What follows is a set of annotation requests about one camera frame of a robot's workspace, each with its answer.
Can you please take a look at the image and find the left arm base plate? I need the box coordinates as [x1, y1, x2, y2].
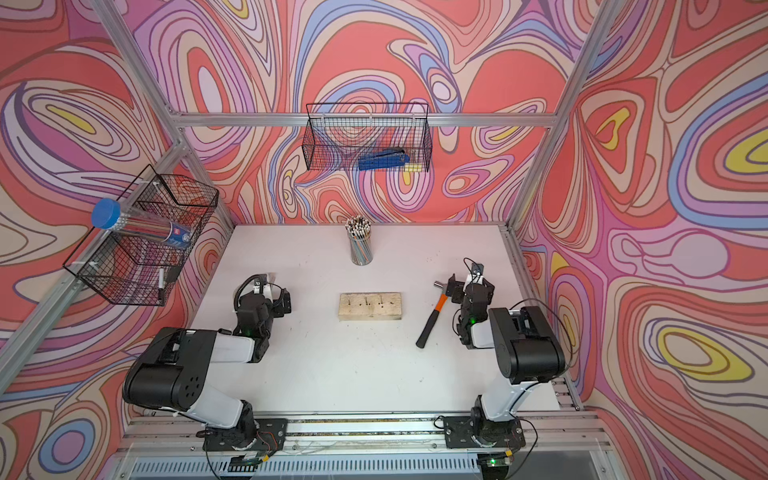
[198, 418, 288, 454]

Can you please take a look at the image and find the cup of coloured pencils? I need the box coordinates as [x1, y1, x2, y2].
[345, 216, 373, 266]

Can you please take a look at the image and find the back wire basket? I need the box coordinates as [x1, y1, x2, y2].
[302, 102, 433, 172]

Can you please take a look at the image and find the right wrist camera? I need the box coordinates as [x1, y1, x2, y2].
[463, 257, 484, 284]

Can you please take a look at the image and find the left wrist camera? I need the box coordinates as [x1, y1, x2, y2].
[252, 275, 271, 298]

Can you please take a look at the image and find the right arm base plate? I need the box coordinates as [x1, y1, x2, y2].
[437, 416, 526, 452]

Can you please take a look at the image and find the left wire basket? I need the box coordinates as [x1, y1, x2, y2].
[63, 166, 219, 306]

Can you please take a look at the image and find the wooden block with nails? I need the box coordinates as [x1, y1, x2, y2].
[337, 292, 403, 321]

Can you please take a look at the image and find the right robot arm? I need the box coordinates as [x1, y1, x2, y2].
[442, 275, 567, 451]

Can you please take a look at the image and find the wire basket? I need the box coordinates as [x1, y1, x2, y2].
[63, 166, 219, 306]
[302, 102, 433, 172]

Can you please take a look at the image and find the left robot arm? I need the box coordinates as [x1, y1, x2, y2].
[122, 283, 292, 455]

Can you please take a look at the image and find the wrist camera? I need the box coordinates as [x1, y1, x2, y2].
[463, 257, 484, 284]
[252, 275, 271, 298]

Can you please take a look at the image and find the blue tool in basket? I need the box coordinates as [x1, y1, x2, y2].
[357, 148, 410, 171]

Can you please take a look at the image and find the clear bottle blue cap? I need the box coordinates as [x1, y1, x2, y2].
[91, 199, 192, 249]

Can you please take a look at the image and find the claw hammer orange black handle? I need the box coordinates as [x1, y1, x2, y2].
[415, 281, 449, 349]

